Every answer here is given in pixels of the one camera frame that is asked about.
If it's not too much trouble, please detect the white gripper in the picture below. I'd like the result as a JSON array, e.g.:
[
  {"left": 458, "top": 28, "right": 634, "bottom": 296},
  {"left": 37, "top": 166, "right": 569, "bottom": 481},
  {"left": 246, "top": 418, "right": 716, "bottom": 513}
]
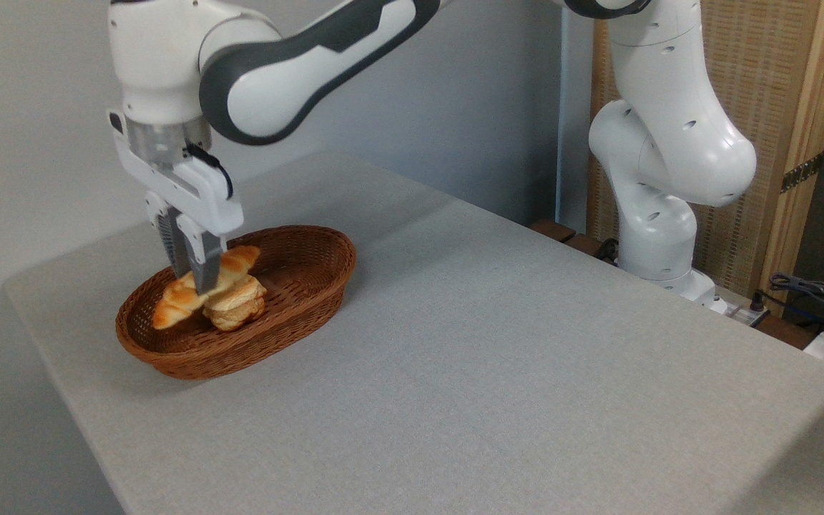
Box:
[{"left": 108, "top": 109, "right": 245, "bottom": 296}]

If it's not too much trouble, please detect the braided golden bread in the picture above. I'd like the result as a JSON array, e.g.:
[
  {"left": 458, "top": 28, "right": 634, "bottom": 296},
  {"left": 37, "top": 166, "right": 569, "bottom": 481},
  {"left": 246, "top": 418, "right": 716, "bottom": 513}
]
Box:
[{"left": 152, "top": 245, "right": 262, "bottom": 330}]

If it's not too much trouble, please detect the round cream puff bread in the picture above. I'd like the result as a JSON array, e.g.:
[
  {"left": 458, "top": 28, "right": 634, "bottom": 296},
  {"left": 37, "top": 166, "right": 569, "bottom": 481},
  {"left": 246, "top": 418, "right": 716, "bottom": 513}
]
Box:
[{"left": 202, "top": 275, "right": 268, "bottom": 332}]

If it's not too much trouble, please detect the brown wicker basket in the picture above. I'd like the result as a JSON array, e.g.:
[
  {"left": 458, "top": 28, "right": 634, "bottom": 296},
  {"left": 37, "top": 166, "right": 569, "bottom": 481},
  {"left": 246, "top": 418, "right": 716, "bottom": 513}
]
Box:
[{"left": 115, "top": 225, "right": 357, "bottom": 381}]

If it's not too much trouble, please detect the brown wooden block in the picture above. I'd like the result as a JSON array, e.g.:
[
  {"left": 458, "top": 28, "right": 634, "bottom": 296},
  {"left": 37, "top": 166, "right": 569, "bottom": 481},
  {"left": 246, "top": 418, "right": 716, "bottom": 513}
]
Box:
[
  {"left": 562, "top": 234, "right": 607, "bottom": 259},
  {"left": 530, "top": 220, "right": 577, "bottom": 244}
]

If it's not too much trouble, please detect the white power strip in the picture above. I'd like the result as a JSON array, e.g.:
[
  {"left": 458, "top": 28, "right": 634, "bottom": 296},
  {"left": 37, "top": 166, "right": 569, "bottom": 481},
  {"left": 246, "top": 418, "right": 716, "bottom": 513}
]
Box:
[{"left": 711, "top": 288, "right": 772, "bottom": 328}]

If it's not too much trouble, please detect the wooden woven screen panel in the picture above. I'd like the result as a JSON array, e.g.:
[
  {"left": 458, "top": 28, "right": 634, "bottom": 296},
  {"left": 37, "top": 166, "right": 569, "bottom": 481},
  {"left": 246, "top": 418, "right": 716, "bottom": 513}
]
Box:
[{"left": 587, "top": 0, "right": 824, "bottom": 317}]

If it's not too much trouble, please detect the brass screen hinge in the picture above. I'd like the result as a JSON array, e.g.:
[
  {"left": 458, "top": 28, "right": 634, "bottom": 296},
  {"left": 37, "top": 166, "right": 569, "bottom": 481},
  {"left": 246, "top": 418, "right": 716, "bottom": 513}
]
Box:
[{"left": 780, "top": 152, "right": 824, "bottom": 195}]

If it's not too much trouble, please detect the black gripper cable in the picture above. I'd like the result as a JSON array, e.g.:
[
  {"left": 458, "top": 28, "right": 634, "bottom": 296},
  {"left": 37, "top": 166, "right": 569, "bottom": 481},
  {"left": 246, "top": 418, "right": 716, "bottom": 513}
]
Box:
[{"left": 185, "top": 142, "right": 234, "bottom": 200}]

